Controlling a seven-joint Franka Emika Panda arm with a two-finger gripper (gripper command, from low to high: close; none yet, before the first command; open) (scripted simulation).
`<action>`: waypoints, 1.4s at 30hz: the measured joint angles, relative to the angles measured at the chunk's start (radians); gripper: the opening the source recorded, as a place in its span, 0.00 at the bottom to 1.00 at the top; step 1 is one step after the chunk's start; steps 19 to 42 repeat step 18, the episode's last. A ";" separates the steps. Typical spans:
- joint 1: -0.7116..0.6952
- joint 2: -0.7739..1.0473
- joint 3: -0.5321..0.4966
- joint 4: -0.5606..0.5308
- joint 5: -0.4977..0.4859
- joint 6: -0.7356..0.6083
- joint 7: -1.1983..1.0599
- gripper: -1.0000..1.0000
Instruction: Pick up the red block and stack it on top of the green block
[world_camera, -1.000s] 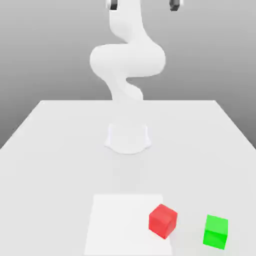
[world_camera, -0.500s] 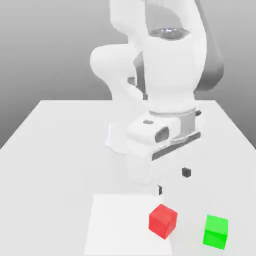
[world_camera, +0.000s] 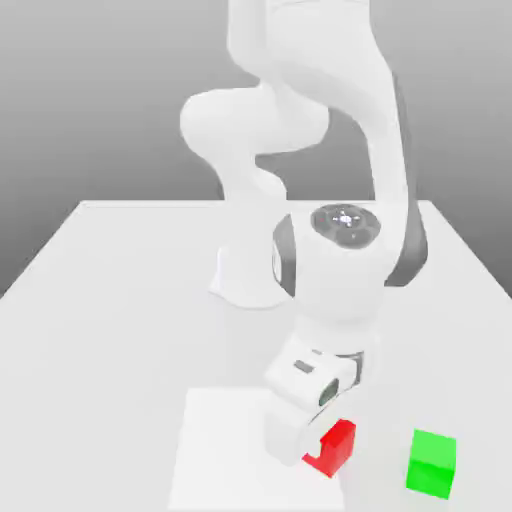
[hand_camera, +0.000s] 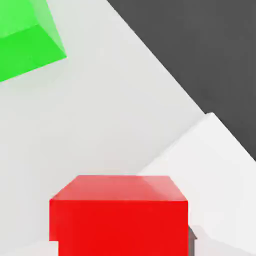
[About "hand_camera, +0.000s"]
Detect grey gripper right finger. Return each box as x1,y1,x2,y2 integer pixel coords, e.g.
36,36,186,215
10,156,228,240
187,225,249,256

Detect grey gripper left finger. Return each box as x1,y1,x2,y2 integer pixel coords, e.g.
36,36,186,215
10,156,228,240
13,240,59,256

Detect small red cube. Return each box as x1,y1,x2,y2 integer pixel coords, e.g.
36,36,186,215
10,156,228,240
49,174,189,256

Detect small green cube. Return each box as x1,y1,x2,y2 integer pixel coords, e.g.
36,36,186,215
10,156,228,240
0,0,68,83

